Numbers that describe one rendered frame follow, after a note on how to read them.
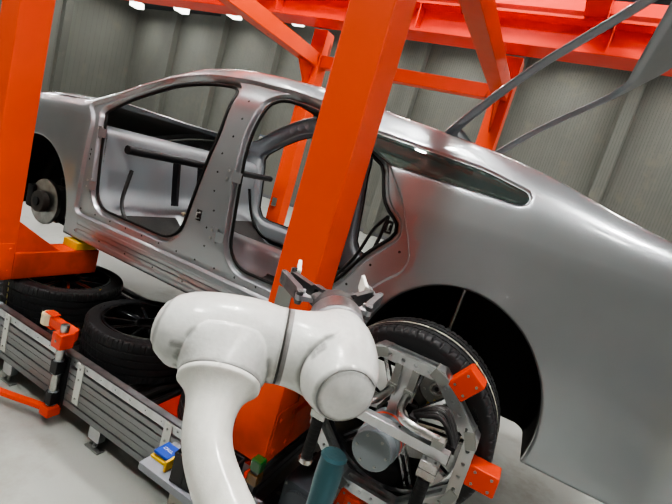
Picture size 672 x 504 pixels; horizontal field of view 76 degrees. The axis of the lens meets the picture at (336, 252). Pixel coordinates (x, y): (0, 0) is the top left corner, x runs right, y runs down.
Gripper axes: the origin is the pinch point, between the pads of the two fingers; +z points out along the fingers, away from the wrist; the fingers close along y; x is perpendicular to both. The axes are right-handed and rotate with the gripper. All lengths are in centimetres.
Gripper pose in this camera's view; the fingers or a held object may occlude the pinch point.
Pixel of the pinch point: (330, 275)
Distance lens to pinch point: 90.0
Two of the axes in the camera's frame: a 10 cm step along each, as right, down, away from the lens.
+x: 2.7, -9.3, -2.7
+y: 9.6, 2.4, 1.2
